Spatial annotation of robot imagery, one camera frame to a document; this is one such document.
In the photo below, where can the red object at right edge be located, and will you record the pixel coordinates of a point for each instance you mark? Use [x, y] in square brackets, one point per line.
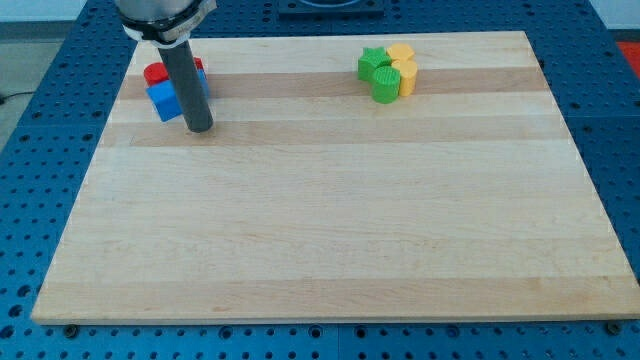
[631, 52]

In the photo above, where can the blue cube block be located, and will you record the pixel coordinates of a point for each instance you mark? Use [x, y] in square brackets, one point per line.
[164, 100]

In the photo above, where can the red block behind rod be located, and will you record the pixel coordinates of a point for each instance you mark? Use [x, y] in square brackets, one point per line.
[198, 63]

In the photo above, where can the yellow cylinder block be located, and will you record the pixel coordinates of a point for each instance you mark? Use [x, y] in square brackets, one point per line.
[408, 70]

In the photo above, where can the blue block behind rod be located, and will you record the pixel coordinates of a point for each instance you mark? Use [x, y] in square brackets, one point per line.
[204, 82]

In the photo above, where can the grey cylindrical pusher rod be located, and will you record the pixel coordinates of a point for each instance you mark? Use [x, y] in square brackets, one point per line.
[184, 76]

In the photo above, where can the yellow hexagon block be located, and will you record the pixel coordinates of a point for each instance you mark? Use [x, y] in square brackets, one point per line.
[400, 52]

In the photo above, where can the wooden board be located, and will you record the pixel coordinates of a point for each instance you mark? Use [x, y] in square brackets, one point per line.
[308, 201]

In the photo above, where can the red cylinder block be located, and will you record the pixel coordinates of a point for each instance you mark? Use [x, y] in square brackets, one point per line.
[155, 73]

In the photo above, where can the green cylinder block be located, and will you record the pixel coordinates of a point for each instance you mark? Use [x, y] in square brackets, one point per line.
[385, 82]

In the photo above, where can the green star block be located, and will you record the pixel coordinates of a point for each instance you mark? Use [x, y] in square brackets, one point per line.
[370, 60]

